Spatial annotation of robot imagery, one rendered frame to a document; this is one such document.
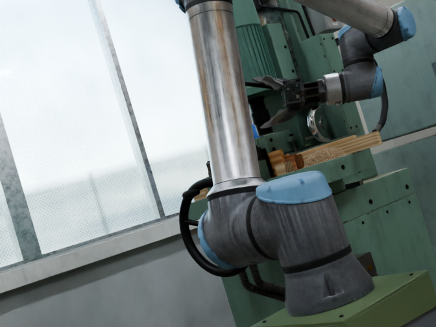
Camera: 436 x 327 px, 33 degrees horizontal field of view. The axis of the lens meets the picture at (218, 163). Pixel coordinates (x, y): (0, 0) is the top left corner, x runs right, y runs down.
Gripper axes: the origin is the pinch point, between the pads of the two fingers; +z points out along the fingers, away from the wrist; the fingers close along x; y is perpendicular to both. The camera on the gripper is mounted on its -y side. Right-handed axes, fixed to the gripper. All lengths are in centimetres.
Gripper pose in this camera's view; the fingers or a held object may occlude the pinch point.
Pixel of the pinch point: (255, 104)
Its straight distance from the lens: 216.4
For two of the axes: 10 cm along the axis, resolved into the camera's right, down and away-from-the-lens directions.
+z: -9.9, 1.6, 0.6
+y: -0.9, -1.9, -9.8
